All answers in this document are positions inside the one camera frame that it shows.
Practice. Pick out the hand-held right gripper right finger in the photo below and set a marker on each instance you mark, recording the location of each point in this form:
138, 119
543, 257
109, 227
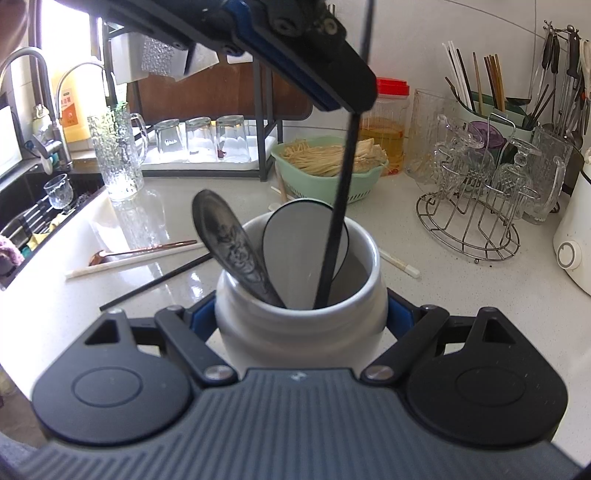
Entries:
400, 318

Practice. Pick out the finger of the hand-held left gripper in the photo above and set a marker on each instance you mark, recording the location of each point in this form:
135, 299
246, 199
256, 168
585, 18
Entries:
323, 69
161, 27

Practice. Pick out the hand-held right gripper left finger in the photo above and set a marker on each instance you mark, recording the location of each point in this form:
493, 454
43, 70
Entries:
202, 316

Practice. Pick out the black chopstick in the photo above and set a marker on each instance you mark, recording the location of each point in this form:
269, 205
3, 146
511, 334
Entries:
152, 282
339, 194

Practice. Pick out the embossed metal spoon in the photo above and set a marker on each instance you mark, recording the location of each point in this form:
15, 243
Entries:
226, 249

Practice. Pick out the plain white chopstick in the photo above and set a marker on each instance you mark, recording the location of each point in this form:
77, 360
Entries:
134, 259

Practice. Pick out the white ceramic mug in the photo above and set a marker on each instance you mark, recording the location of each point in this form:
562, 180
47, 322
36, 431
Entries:
300, 337

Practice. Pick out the rose gold spoon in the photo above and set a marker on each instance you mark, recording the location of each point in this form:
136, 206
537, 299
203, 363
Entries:
99, 258

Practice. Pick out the white spatula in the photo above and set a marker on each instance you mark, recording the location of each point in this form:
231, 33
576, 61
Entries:
300, 230

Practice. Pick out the hanging kitchen utensils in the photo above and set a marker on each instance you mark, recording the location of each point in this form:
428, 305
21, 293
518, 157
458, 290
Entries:
549, 60

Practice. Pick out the white holder box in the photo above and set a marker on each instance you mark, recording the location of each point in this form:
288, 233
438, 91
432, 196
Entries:
203, 59
127, 60

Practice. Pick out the patterned white chopstick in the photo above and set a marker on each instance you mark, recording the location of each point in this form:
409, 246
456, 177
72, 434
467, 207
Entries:
401, 266

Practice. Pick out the black metal rack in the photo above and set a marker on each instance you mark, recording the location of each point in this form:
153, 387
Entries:
264, 115

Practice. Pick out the wooden cutting board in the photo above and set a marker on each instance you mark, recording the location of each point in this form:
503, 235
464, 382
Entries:
207, 94

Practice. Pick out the dried noodle strips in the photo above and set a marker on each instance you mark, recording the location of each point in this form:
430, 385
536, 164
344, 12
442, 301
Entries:
314, 157

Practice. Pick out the red-lidded plastic jar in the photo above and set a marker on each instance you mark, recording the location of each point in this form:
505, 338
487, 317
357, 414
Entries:
392, 124

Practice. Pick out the small steel faucet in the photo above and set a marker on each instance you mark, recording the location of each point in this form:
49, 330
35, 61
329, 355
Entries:
78, 65

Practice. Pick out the white drip tray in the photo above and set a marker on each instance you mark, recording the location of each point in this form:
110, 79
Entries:
264, 148

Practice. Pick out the upturned drinking glass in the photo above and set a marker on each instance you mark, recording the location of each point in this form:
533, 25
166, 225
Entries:
233, 136
201, 136
167, 138

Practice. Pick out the green plastic basket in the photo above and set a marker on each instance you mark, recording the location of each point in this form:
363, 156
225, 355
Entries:
323, 187

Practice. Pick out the yellow oil bottle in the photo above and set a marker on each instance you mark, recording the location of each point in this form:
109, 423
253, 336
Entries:
74, 110

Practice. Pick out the clear glass pitcher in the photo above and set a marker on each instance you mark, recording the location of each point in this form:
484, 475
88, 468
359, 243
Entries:
427, 134

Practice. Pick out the tall textured glass mug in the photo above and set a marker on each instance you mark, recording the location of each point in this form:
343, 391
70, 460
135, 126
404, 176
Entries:
117, 152

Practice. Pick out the tall steel faucet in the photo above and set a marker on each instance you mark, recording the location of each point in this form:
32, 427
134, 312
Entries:
53, 106

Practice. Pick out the small pale green bottle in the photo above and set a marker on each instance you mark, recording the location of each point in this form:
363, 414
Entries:
41, 120

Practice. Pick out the upturned glass cup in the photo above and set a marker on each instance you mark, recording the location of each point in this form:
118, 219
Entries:
461, 152

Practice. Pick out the bundle of upright chopsticks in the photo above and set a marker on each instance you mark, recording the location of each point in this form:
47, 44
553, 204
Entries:
496, 83

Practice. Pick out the purple cup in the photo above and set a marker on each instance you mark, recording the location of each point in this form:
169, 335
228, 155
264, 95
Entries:
485, 134

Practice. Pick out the upturned cut-glass goblet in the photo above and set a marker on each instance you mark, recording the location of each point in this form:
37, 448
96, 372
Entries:
515, 180

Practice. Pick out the yellow cloth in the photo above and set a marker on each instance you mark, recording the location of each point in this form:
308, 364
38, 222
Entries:
37, 240

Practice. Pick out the white appliance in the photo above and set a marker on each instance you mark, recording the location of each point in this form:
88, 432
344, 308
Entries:
9, 138

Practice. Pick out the small wine glass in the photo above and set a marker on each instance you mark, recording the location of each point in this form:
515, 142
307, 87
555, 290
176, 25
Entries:
59, 191

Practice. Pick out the pale green utensil holder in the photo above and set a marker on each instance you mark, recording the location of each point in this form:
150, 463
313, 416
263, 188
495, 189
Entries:
505, 122

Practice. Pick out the white electric pot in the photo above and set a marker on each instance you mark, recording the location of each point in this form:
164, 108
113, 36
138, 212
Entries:
577, 230

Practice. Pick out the black sink drain rack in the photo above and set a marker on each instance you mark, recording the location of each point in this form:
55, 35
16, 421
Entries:
27, 222

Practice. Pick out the black kitchen sink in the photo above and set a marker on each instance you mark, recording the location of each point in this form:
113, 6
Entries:
32, 184

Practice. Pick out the pink cloth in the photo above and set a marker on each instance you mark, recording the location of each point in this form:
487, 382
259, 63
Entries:
7, 253

